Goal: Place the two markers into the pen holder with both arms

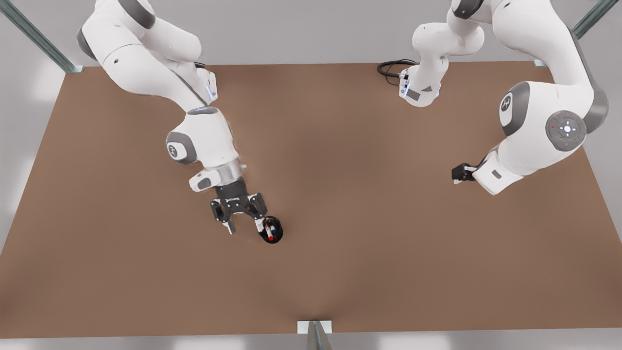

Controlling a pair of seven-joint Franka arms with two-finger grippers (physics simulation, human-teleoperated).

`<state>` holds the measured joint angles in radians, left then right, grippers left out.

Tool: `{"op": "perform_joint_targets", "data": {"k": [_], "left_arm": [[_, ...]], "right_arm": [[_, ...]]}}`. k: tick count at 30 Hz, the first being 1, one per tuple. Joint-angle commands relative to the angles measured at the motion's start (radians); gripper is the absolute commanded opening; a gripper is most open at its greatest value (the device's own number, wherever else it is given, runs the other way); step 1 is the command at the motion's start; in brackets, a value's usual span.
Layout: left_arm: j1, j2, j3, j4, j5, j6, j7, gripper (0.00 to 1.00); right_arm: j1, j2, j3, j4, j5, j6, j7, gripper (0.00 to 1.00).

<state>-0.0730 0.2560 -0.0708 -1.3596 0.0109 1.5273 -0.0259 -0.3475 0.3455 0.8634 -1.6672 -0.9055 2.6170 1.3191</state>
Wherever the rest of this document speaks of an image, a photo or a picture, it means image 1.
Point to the black round pen holder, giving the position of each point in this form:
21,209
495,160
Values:
277,236

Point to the blue pen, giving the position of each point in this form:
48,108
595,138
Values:
273,230

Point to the silver frame post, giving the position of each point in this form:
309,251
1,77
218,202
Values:
590,17
34,34
316,335

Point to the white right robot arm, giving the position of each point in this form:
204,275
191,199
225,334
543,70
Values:
146,68

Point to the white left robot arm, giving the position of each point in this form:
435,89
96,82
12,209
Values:
539,121

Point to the white pen with red tip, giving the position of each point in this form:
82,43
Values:
269,235

